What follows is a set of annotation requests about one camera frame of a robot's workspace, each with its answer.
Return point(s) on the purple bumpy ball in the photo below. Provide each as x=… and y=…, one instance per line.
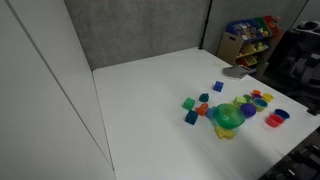
x=248, y=110

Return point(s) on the big green bowl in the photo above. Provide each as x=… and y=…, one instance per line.
x=229, y=116

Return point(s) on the green toy cube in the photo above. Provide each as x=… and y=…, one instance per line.
x=188, y=103

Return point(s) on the dark blue toy block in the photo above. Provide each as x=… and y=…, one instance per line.
x=191, y=117

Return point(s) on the dark teal toy figure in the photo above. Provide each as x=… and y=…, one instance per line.
x=204, y=97

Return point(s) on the orange toy figure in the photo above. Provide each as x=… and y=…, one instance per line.
x=201, y=109

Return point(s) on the light blue toy figure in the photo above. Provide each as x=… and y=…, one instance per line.
x=210, y=113

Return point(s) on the bright blue toy cube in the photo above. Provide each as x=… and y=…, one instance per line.
x=218, y=86

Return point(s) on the yellow toy figure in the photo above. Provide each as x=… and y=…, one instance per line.
x=225, y=133

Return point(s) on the grey metal mounting plate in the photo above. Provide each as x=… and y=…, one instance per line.
x=237, y=71

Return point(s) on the lime green toy block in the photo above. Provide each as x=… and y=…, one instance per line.
x=239, y=100

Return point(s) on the black stand pole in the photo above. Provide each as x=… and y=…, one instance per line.
x=205, y=23

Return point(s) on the wooden toy storage shelf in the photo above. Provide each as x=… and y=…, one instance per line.
x=228, y=46

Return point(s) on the small green cup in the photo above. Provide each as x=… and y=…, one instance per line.
x=247, y=97

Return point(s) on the blue storage bin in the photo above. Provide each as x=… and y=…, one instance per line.
x=233, y=28

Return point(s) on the small orange cup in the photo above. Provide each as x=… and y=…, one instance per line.
x=256, y=92

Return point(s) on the small purple cup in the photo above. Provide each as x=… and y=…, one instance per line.
x=257, y=96

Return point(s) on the teal cup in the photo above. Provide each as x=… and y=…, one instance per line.
x=260, y=103

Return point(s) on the yellow-green cup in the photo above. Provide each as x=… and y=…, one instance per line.
x=259, y=109

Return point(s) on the yellow cup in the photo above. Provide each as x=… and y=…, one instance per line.
x=267, y=97

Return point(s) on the red cup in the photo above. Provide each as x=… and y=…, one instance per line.
x=274, y=120

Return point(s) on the green storage bin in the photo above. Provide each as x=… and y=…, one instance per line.
x=263, y=25

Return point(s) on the blue cup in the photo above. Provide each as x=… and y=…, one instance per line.
x=282, y=114

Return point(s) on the red storage bin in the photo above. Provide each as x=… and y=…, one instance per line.
x=270, y=20

